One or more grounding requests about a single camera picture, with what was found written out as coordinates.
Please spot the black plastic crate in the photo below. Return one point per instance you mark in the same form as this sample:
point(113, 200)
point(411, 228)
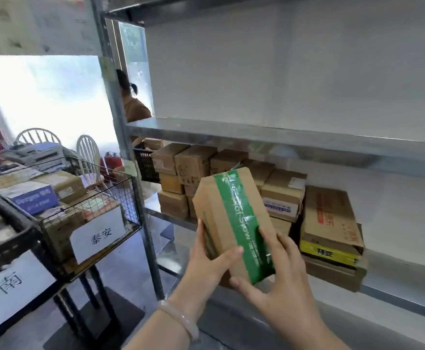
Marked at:
point(145, 167)

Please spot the grey metal shelving rack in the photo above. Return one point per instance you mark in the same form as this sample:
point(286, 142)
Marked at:
point(271, 138)

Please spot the large white paper sign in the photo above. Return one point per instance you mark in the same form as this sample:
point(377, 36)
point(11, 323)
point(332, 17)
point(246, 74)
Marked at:
point(8, 287)

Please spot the person's right thumb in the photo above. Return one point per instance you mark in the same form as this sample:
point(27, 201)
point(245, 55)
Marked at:
point(245, 284)

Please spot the person's right hand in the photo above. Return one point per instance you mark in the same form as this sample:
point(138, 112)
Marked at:
point(289, 287)

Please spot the white wooden spindle chair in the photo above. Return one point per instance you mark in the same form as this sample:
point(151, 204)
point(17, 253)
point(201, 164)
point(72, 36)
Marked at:
point(37, 136)
point(88, 156)

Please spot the person's left hand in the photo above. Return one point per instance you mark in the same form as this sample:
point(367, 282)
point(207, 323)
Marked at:
point(198, 273)

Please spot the black solid bin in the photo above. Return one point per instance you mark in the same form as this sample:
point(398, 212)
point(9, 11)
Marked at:
point(12, 247)

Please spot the person's left forearm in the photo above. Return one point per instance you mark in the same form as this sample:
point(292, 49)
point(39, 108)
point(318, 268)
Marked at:
point(161, 333)

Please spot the large red printed cardboard box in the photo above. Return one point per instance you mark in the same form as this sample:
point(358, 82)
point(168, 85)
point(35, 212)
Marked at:
point(331, 222)

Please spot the person's right forearm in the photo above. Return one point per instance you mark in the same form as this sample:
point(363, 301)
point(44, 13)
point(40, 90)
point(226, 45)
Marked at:
point(322, 338)

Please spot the grey printer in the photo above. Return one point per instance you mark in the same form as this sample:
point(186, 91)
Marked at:
point(41, 153)

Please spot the flat brown cardboard box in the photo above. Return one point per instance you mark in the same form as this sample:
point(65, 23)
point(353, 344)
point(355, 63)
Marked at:
point(336, 275)

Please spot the black metal cart frame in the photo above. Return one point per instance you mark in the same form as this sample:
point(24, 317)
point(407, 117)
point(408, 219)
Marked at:
point(85, 302)

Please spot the red fire extinguisher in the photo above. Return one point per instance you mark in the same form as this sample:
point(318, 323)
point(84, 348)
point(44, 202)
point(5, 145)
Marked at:
point(112, 161)

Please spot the blue carton box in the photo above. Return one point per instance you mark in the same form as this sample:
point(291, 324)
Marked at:
point(33, 198)

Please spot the cardboard box with green tape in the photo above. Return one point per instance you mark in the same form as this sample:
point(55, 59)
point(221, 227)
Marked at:
point(230, 215)

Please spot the brown cardboard box in basket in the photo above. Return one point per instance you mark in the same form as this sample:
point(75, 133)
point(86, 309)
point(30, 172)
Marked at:
point(57, 235)

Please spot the pile of small cardboard boxes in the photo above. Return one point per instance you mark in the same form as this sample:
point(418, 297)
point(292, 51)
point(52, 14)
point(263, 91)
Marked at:
point(194, 167)

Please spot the person's left thumb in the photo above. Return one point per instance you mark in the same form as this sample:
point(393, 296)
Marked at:
point(229, 256)

